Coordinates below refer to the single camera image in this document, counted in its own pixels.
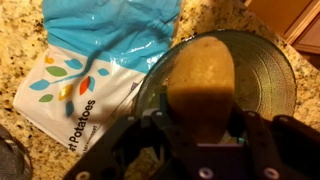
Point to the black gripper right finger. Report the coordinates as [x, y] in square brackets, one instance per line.
[286, 150]

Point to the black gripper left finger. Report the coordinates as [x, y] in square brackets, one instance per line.
[110, 156]

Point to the large brown potato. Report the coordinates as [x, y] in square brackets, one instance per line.
[201, 83]

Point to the clear glass bowl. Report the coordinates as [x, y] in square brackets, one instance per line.
[263, 83]

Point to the blue white potato bag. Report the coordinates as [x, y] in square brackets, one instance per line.
[100, 43]

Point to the dark gray cloth towel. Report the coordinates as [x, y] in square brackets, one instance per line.
[13, 156]

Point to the wooden lower cabinet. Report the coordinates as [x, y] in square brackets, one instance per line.
[290, 23]

